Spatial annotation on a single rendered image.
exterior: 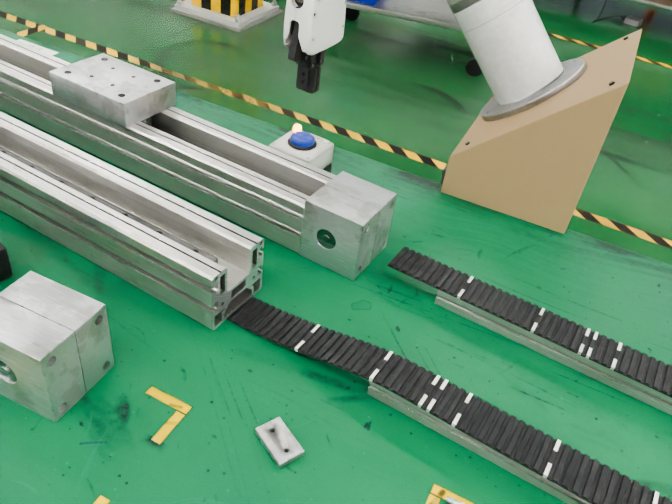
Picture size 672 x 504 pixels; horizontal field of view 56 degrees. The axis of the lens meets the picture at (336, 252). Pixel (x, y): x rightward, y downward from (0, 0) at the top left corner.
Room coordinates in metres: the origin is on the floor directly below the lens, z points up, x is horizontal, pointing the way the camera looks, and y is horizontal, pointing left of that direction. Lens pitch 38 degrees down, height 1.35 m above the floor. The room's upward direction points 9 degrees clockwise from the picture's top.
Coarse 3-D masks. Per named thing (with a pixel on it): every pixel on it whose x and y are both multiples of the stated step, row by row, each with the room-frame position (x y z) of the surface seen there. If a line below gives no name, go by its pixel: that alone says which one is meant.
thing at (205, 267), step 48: (0, 144) 0.80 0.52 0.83; (48, 144) 0.76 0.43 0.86; (0, 192) 0.70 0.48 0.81; (48, 192) 0.65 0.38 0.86; (96, 192) 0.71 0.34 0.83; (144, 192) 0.68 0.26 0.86; (96, 240) 0.61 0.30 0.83; (144, 240) 0.58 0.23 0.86; (192, 240) 0.64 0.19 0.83; (240, 240) 0.61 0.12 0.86; (144, 288) 0.58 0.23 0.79; (192, 288) 0.54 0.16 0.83; (240, 288) 0.58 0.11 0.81
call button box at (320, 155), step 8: (288, 136) 0.93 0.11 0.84; (272, 144) 0.90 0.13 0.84; (280, 144) 0.90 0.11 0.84; (288, 144) 0.90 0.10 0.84; (320, 144) 0.92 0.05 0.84; (328, 144) 0.93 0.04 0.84; (288, 152) 0.88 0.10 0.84; (296, 152) 0.88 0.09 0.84; (304, 152) 0.89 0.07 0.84; (312, 152) 0.89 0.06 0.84; (320, 152) 0.90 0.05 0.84; (328, 152) 0.92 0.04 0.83; (304, 160) 0.87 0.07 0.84; (312, 160) 0.87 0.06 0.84; (320, 160) 0.89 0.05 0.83; (328, 160) 0.92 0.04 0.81; (320, 168) 0.90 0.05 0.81; (328, 168) 0.92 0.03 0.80
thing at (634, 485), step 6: (630, 486) 0.38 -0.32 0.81; (636, 486) 0.38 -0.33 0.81; (642, 486) 0.38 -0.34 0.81; (630, 492) 0.37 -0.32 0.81; (636, 492) 0.37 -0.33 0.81; (642, 492) 0.37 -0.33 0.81; (648, 492) 0.37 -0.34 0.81; (630, 498) 0.36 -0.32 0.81; (636, 498) 0.37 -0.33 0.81; (642, 498) 0.36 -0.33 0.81; (648, 498) 0.37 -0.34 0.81
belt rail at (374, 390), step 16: (384, 400) 0.46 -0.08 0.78; (400, 400) 0.45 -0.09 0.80; (416, 416) 0.44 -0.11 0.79; (432, 416) 0.44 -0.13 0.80; (448, 432) 0.43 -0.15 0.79; (480, 448) 0.41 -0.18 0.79; (496, 464) 0.40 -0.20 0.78; (512, 464) 0.40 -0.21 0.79; (528, 480) 0.39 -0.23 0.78; (544, 480) 0.39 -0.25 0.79; (560, 496) 0.37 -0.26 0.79; (576, 496) 0.37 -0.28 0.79
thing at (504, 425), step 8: (504, 416) 0.44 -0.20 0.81; (512, 416) 0.44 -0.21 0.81; (496, 424) 0.43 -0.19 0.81; (504, 424) 0.43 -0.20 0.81; (512, 424) 0.43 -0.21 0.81; (496, 432) 0.42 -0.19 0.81; (504, 432) 0.42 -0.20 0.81; (488, 440) 0.41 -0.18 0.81; (496, 440) 0.41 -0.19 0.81; (504, 440) 0.41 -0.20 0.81; (496, 448) 0.40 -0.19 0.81
